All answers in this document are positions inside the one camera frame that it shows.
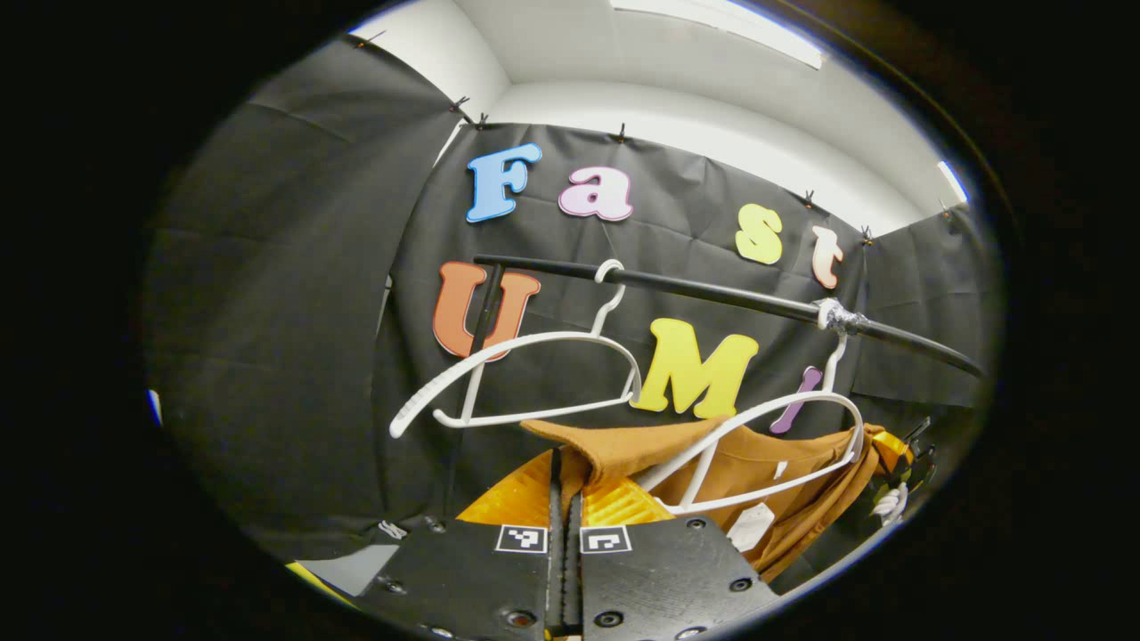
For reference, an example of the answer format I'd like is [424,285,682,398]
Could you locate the black clothes rail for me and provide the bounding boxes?
[445,254,988,517]

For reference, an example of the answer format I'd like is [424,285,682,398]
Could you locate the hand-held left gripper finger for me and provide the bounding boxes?
[354,448,568,641]
[566,476,785,641]

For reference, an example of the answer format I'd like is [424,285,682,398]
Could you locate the silver tape wrap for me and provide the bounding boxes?
[816,297,867,337]

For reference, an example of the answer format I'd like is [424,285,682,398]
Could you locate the white plastic hanger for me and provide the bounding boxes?
[389,258,644,440]
[634,298,867,517]

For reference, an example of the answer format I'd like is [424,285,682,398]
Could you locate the black backdrop cloth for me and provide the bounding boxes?
[142,36,1003,571]

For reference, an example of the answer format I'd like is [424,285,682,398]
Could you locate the brown shirt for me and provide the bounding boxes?
[521,417,892,584]

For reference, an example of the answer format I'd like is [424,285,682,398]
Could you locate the row of black clips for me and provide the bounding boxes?
[352,29,954,248]

